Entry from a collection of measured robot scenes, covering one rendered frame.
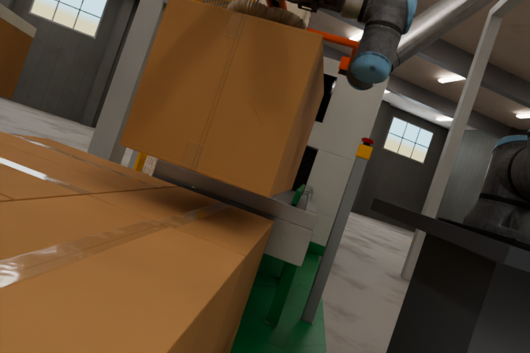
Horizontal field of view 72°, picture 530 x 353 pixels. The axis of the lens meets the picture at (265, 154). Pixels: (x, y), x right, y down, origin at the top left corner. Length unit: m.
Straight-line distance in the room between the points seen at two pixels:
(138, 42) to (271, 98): 1.75
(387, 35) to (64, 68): 11.45
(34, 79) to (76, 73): 1.11
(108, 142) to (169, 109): 1.58
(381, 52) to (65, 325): 0.78
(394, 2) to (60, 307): 0.86
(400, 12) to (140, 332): 0.83
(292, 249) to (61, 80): 10.98
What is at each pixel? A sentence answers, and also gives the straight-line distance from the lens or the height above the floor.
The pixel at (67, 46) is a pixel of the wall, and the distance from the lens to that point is 12.16.
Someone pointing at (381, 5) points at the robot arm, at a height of 1.18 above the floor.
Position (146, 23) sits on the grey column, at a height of 1.32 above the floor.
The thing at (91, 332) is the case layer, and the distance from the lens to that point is 0.42.
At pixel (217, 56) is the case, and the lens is 0.92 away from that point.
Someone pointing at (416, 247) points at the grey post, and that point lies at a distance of 4.49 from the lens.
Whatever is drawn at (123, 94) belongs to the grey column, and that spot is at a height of 0.85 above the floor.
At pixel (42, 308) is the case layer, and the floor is 0.54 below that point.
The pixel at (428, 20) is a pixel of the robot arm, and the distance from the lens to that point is 1.13.
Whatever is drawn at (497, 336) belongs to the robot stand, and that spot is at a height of 0.54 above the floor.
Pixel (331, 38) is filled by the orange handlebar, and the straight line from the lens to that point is 1.27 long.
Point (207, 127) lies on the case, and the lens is 0.89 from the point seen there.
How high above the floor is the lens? 0.75
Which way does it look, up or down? 1 degrees up
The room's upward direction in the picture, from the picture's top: 19 degrees clockwise
